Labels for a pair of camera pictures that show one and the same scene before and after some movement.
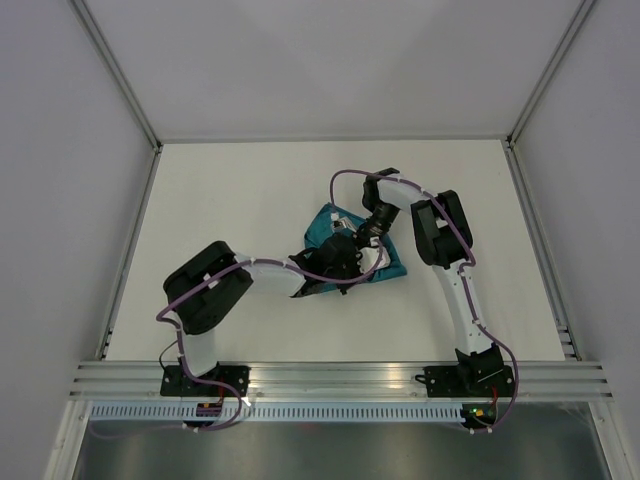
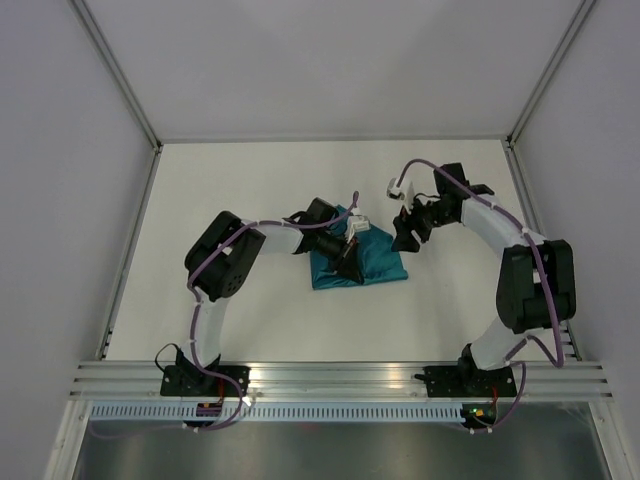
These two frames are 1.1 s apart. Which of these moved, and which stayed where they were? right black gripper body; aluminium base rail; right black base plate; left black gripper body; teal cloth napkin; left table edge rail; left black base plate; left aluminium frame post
Moved: teal cloth napkin; left black gripper body; right black gripper body
Stayed: right black base plate; left table edge rail; aluminium base rail; left black base plate; left aluminium frame post
